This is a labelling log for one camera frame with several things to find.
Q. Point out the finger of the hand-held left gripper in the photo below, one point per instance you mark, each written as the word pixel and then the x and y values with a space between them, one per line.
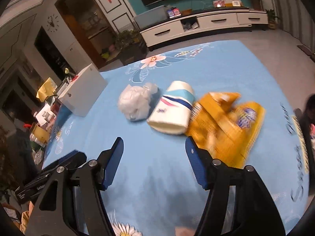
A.
pixel 71 157

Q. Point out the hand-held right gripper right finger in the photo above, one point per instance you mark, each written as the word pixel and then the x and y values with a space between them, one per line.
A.
pixel 196 167

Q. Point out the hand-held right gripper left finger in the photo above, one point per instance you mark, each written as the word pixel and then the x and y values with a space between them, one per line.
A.
pixel 114 162

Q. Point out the yellow snack bag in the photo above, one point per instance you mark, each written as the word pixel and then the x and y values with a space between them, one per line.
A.
pixel 221 125

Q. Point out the white paper cup blue stripe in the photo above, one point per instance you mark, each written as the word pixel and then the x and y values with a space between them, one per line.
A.
pixel 172 113

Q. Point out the black trash bin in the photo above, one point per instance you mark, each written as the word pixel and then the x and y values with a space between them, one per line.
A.
pixel 304 123

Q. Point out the crumpled white plastic bag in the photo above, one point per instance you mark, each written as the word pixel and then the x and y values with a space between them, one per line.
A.
pixel 134 102

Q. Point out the white cardboard box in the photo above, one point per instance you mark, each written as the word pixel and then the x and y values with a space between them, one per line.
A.
pixel 83 91

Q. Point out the yellow cloth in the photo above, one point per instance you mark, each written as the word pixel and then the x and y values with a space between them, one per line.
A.
pixel 46 89

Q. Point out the blue floral blanket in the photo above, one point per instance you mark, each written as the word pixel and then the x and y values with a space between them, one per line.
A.
pixel 221 66

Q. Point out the group of potted plants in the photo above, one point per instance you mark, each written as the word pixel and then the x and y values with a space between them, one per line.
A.
pixel 126 39

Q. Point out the white television cabinet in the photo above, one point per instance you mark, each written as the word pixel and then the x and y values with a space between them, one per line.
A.
pixel 216 22

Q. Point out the grey-blue storage box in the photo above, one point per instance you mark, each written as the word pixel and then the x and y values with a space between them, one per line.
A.
pixel 150 17

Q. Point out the small red blue box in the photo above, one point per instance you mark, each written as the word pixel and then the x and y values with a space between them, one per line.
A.
pixel 173 12

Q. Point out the dark floor mat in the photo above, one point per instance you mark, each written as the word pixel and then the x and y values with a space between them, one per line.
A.
pixel 307 51

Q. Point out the pink box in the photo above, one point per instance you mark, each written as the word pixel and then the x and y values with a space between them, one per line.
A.
pixel 219 3

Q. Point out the small potted plant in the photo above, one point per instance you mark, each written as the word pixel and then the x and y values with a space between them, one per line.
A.
pixel 272 19

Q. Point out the grey curtain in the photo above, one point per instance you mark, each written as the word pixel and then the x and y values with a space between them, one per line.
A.
pixel 295 17

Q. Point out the black wall clock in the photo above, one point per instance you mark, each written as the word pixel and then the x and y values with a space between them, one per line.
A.
pixel 52 22

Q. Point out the brown wooden door frame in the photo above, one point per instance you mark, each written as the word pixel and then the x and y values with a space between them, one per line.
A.
pixel 66 17

